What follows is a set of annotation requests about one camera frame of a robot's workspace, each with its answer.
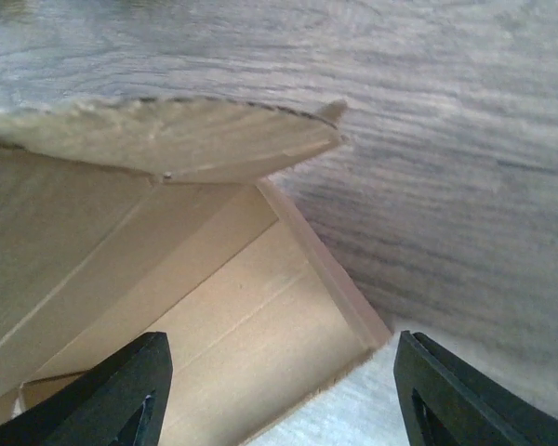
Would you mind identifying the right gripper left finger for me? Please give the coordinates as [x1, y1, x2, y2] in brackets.
[0, 332, 173, 446]

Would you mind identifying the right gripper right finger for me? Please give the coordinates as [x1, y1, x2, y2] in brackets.
[393, 331, 558, 446]

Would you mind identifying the cardboard box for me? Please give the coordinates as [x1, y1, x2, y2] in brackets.
[0, 97, 392, 445]

